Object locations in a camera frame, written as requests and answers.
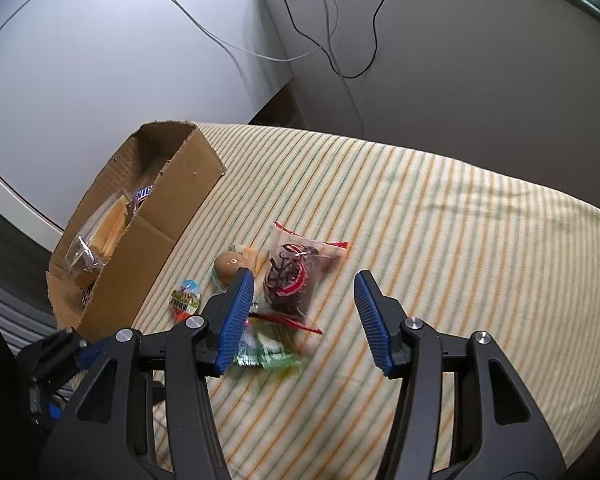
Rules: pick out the green snack packet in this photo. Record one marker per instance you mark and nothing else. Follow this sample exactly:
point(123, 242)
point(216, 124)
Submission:
point(272, 355)

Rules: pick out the pale round snack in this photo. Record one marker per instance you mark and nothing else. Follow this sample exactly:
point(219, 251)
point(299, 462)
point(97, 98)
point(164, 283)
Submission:
point(252, 255)

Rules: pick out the striped blanket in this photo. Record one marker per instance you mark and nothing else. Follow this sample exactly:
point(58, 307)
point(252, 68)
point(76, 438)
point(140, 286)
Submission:
point(430, 235)

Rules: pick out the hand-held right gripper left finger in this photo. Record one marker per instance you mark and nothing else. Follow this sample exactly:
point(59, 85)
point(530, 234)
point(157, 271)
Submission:
point(235, 320)

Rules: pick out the brown egg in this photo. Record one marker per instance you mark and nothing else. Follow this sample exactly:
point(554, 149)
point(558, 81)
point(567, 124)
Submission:
point(227, 265)

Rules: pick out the clear red-edged dark snack packet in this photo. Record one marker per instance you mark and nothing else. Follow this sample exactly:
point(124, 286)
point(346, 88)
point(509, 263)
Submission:
point(290, 275)

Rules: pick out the white cabinet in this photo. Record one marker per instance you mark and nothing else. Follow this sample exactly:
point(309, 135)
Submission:
point(105, 60)

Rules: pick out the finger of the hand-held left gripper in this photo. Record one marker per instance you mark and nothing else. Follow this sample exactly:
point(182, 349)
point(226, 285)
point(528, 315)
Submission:
point(55, 410)
point(50, 355)

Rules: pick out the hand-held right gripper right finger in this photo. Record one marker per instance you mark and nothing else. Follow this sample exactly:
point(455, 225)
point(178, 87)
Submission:
point(372, 320)

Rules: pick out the flat red snack packet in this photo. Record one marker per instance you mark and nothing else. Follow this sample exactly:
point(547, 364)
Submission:
point(290, 322)

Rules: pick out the brown cardboard box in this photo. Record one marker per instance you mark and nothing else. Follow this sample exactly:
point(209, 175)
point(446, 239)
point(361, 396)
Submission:
point(150, 240)

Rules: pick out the colourful egg-shaped packet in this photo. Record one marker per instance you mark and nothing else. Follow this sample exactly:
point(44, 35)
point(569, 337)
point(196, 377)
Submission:
point(185, 300)

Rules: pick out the clear cracker packet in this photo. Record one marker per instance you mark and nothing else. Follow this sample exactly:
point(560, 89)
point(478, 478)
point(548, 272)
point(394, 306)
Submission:
point(105, 230)

